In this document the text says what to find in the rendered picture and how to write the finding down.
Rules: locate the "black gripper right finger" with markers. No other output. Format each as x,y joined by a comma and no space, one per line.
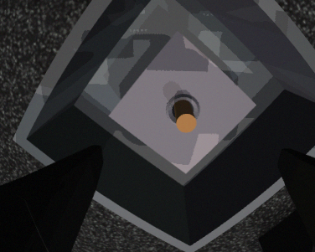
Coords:
298,173

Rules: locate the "brown wooden peg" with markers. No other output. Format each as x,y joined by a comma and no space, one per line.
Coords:
185,119

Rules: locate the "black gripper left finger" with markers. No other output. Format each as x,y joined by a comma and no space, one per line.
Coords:
44,210

